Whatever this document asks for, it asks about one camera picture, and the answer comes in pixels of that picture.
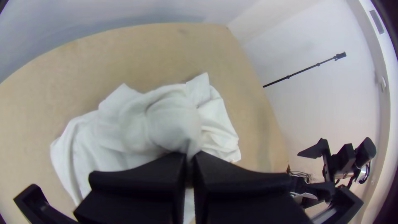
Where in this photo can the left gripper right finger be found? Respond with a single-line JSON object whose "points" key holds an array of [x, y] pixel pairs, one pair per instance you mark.
{"points": [[242, 199]]}

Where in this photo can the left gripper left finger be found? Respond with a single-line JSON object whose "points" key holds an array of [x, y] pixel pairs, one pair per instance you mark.
{"points": [[140, 193]]}

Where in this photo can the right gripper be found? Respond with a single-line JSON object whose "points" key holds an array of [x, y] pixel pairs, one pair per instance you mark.
{"points": [[343, 158]]}

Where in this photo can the white t-shirt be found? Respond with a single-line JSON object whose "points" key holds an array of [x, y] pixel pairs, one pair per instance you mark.
{"points": [[140, 124]]}

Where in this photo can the black tripod stand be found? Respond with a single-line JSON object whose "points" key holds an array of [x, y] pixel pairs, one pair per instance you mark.
{"points": [[304, 70]]}

